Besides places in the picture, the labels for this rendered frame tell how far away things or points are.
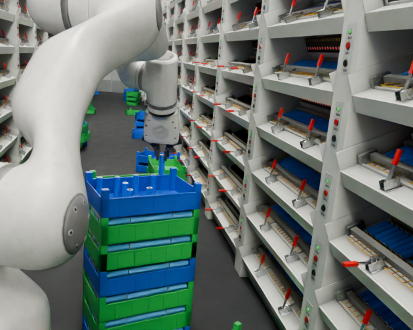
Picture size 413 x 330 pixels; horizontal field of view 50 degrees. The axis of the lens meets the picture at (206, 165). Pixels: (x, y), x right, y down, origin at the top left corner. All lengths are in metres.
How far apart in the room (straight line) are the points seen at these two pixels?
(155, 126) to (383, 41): 0.62
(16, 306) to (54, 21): 0.44
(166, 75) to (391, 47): 0.56
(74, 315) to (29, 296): 1.12
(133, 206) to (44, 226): 0.77
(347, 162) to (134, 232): 0.61
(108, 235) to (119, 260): 0.09
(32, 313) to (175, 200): 0.77
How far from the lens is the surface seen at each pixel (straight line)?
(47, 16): 0.80
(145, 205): 1.27
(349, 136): 1.18
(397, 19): 1.06
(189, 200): 1.33
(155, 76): 1.17
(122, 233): 1.28
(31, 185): 0.52
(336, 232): 1.24
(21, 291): 0.62
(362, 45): 1.16
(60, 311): 1.76
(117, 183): 1.39
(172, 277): 1.41
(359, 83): 1.16
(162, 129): 1.27
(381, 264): 1.10
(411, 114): 0.97
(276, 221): 1.75
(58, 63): 0.65
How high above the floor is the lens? 0.93
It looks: 14 degrees down
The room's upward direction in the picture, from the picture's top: 5 degrees clockwise
